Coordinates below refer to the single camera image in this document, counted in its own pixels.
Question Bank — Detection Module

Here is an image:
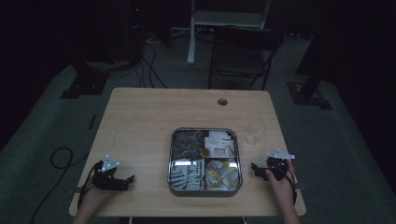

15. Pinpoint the person's left hand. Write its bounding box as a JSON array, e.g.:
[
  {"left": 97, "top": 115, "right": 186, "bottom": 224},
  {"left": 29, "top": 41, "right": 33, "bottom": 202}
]
[{"left": 77, "top": 184, "right": 125, "bottom": 217}]

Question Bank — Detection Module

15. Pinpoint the black floor cable loop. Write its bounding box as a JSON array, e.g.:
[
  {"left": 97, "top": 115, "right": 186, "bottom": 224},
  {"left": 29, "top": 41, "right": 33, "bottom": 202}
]
[{"left": 28, "top": 147, "right": 92, "bottom": 224}]

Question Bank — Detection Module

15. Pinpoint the pile of white striped sachets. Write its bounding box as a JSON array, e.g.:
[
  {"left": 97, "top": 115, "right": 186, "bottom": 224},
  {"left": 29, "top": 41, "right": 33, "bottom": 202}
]
[{"left": 170, "top": 160, "right": 206, "bottom": 190}]

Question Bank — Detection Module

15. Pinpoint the black stand with flat base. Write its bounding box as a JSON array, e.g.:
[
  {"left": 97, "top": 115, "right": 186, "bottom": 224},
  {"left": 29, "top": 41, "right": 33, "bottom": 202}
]
[
  {"left": 286, "top": 31, "right": 333, "bottom": 111},
  {"left": 60, "top": 60, "right": 110, "bottom": 100}
]

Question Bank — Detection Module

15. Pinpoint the pile of dark tea packets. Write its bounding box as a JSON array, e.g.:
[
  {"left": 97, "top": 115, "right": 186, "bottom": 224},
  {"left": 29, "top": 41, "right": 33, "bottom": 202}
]
[{"left": 172, "top": 130, "right": 205, "bottom": 161}]

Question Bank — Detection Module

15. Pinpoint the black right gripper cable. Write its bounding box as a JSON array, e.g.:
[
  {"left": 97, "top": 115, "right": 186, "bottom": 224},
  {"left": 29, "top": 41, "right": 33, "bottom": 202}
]
[{"left": 284, "top": 166, "right": 298, "bottom": 206}]

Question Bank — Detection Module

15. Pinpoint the square metal compartment tray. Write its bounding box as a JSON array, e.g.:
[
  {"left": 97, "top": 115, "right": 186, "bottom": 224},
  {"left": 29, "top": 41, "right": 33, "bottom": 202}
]
[{"left": 167, "top": 126, "right": 244, "bottom": 197}]

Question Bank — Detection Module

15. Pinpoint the white metal desk frame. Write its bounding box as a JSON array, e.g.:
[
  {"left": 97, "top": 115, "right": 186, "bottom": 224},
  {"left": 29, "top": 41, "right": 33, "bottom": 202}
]
[{"left": 187, "top": 0, "right": 273, "bottom": 65}]

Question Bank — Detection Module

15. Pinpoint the pile of round creamer cups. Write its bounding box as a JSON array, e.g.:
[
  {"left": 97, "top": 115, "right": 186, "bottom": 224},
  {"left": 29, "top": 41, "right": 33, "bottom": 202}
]
[{"left": 205, "top": 158, "right": 242, "bottom": 190}]

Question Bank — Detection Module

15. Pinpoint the black folding chair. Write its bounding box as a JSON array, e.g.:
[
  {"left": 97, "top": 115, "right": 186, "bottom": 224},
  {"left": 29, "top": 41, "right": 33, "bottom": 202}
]
[{"left": 207, "top": 26, "right": 285, "bottom": 91}]

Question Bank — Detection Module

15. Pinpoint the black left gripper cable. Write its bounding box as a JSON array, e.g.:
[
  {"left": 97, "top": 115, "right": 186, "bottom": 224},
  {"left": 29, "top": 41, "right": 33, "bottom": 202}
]
[{"left": 77, "top": 160, "right": 105, "bottom": 210}]

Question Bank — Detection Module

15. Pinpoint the black floor cables bundle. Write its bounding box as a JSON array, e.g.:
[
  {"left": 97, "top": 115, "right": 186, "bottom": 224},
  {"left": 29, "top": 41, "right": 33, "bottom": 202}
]
[{"left": 136, "top": 41, "right": 169, "bottom": 90}]

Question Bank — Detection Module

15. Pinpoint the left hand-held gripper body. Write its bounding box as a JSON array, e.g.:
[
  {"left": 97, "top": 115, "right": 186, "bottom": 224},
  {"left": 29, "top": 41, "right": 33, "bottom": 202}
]
[{"left": 92, "top": 154, "right": 129, "bottom": 191}]

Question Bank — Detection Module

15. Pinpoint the pile of plain white sachets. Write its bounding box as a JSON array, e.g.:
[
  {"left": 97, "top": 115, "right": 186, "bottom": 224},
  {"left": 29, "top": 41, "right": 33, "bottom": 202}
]
[{"left": 204, "top": 130, "right": 236, "bottom": 159}]

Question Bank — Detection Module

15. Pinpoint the person's right hand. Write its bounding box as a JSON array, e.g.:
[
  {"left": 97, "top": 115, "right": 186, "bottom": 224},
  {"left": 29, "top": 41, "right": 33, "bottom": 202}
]
[{"left": 264, "top": 160, "right": 297, "bottom": 206}]

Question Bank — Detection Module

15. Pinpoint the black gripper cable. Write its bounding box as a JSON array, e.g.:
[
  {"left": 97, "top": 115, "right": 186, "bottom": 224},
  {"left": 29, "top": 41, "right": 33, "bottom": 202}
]
[
  {"left": 77, "top": 160, "right": 105, "bottom": 210},
  {"left": 284, "top": 166, "right": 298, "bottom": 206}
]

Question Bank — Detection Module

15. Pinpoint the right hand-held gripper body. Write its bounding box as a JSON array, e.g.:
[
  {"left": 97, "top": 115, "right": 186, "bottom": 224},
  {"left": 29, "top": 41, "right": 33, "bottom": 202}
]
[{"left": 264, "top": 149, "right": 296, "bottom": 182}]

